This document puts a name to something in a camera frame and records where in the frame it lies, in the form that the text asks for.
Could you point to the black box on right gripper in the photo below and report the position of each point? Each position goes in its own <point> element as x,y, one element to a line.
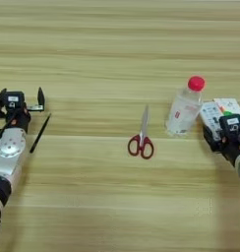
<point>232,125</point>

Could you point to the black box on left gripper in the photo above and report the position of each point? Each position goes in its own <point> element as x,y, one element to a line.
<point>14,99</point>

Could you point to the white remote control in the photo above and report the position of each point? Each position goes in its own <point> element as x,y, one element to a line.
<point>211,116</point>

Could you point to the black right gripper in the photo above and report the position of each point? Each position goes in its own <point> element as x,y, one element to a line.
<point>231,147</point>

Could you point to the black pen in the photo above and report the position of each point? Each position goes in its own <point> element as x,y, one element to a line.
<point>40,133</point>

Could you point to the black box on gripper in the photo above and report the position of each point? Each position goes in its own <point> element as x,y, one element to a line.
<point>232,125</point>
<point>14,99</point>

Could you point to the clear bottle with red cap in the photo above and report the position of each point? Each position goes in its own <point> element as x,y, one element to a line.
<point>184,111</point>

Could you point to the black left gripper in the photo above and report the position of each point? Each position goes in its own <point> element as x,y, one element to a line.
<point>21,120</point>

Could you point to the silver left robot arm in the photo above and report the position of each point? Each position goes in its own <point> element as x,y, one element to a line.
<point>7,157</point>

